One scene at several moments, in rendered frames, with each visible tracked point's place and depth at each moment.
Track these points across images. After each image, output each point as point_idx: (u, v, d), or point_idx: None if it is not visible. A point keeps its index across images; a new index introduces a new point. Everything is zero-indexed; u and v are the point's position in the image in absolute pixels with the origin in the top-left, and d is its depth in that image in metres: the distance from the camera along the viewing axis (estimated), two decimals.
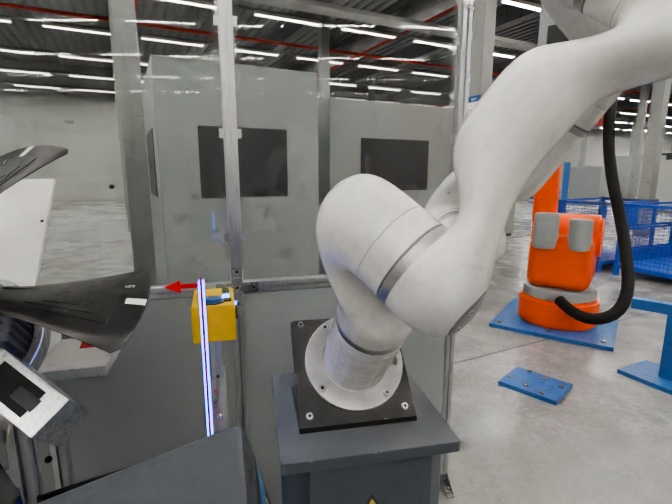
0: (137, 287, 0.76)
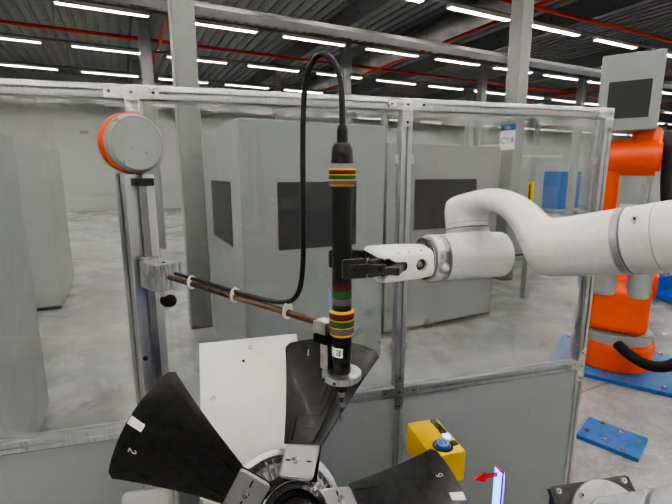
0: (445, 476, 0.89)
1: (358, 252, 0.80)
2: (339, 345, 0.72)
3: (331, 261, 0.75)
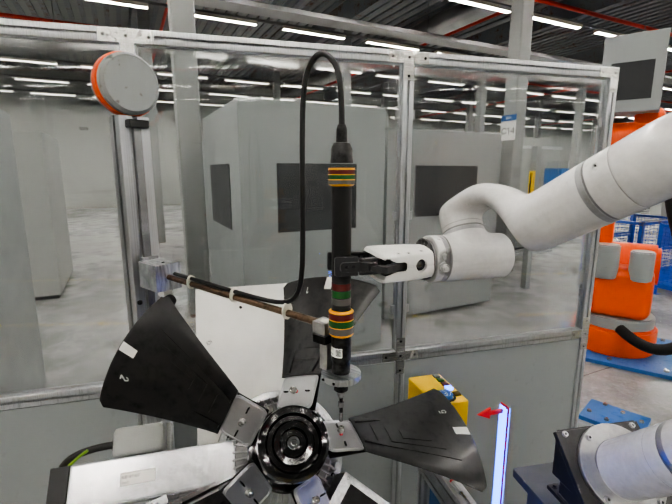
0: (449, 412, 0.86)
1: (356, 254, 0.78)
2: (338, 345, 0.72)
3: (330, 263, 0.73)
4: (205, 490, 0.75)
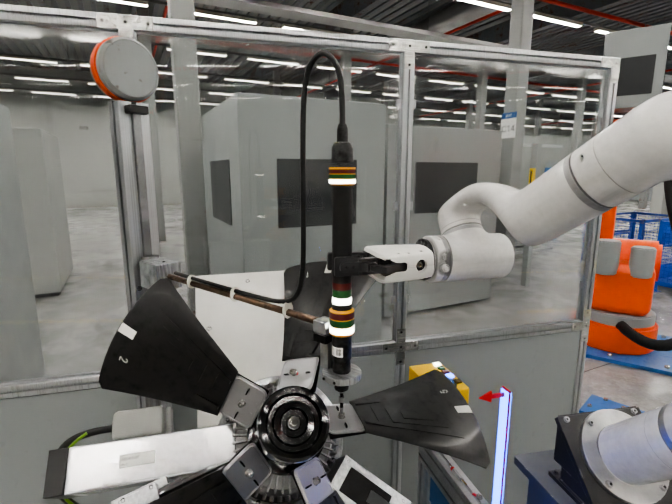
0: (450, 392, 0.86)
1: (356, 254, 0.77)
2: (339, 344, 0.72)
3: (330, 264, 0.73)
4: (205, 472, 0.74)
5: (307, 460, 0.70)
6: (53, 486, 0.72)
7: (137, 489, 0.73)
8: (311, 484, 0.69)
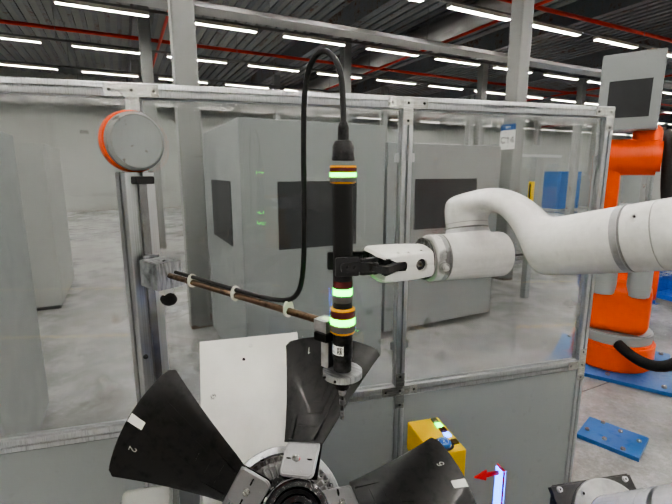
0: (446, 464, 0.89)
1: None
2: (340, 343, 0.72)
3: (330, 263, 0.73)
4: None
5: None
6: None
7: None
8: None
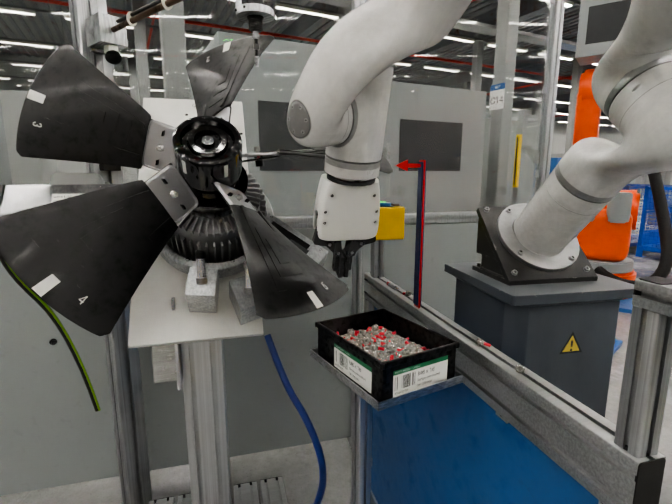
0: (327, 291, 0.73)
1: (325, 244, 0.69)
2: None
3: None
4: None
5: (184, 171, 0.74)
6: None
7: None
8: (167, 183, 0.73)
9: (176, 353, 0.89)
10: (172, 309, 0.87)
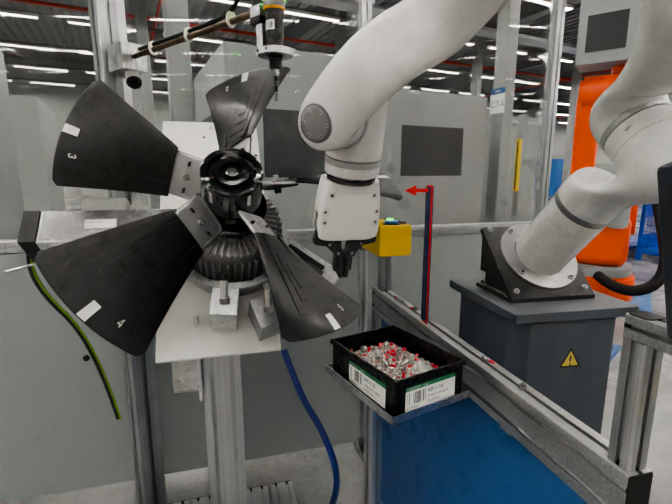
0: (343, 312, 0.79)
1: (325, 244, 0.69)
2: (271, 15, 0.81)
3: None
4: None
5: (210, 201, 0.80)
6: (26, 235, 0.83)
7: None
8: (195, 212, 0.79)
9: (199, 367, 0.94)
10: (195, 326, 0.92)
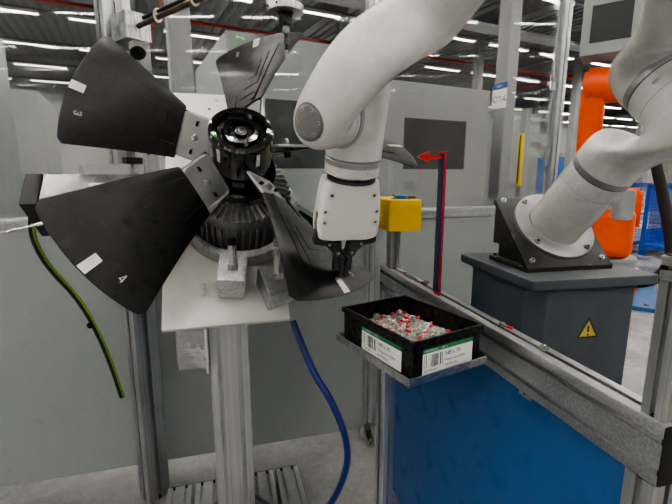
0: (353, 278, 0.76)
1: (325, 244, 0.69)
2: None
3: None
4: None
5: (218, 160, 0.77)
6: (28, 197, 0.81)
7: None
8: (202, 170, 0.76)
9: (206, 338, 0.92)
10: (202, 295, 0.90)
